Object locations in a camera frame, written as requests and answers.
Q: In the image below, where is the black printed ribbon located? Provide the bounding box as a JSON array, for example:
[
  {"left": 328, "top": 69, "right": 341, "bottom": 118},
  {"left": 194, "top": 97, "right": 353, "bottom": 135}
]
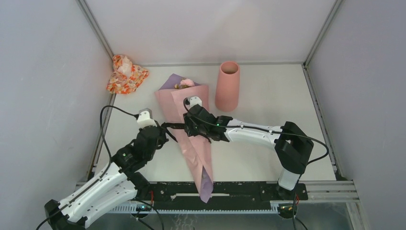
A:
[{"left": 160, "top": 122, "right": 185, "bottom": 142}]

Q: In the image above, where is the pink paper flower bouquet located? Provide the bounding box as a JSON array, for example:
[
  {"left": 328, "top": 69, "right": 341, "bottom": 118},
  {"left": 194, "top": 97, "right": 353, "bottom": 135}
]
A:
[{"left": 155, "top": 74, "right": 214, "bottom": 203}]

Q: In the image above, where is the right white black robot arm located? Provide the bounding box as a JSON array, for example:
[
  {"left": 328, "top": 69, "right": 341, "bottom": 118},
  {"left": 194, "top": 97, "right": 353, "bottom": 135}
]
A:
[{"left": 183, "top": 104, "right": 314, "bottom": 199}]

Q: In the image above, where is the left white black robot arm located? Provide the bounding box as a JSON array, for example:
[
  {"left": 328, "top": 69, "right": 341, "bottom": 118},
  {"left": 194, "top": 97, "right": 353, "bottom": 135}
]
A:
[{"left": 45, "top": 126, "right": 168, "bottom": 230}]

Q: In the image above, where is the pink cylindrical vase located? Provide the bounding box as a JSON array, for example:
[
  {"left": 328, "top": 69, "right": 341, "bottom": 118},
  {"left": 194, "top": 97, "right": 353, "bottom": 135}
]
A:
[{"left": 215, "top": 61, "right": 240, "bottom": 112}]

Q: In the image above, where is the orange floral crumpled cloth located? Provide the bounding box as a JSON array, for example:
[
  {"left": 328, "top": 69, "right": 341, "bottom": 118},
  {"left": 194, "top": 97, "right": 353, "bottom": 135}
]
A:
[{"left": 106, "top": 55, "right": 150, "bottom": 94}]

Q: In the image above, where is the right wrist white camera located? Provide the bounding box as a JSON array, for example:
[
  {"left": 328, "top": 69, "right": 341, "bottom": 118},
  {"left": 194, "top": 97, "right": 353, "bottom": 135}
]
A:
[{"left": 188, "top": 96, "right": 203, "bottom": 108}]

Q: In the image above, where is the wrist white camera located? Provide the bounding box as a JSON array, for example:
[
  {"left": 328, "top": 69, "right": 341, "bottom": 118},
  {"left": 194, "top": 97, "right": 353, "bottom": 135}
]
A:
[
  {"left": 137, "top": 108, "right": 158, "bottom": 128},
  {"left": 188, "top": 96, "right": 203, "bottom": 108}
]

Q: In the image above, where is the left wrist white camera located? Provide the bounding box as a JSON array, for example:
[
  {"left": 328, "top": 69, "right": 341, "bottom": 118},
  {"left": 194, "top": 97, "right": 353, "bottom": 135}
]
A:
[{"left": 137, "top": 108, "right": 158, "bottom": 128}]

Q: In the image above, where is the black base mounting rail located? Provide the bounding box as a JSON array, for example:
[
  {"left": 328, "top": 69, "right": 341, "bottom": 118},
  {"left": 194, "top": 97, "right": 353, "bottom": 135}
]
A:
[{"left": 136, "top": 181, "right": 309, "bottom": 211}]

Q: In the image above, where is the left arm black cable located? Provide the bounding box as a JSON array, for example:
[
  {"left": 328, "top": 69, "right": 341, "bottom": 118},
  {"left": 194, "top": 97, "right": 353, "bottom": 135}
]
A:
[{"left": 34, "top": 105, "right": 140, "bottom": 230}]

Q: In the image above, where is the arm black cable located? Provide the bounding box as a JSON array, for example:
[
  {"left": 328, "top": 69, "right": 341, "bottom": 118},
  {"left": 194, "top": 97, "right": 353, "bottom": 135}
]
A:
[
  {"left": 34, "top": 105, "right": 140, "bottom": 230},
  {"left": 183, "top": 97, "right": 330, "bottom": 230}
]

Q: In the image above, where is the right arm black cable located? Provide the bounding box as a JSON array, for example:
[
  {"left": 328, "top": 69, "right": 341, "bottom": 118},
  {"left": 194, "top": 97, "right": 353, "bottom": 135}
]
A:
[{"left": 183, "top": 97, "right": 330, "bottom": 230}]

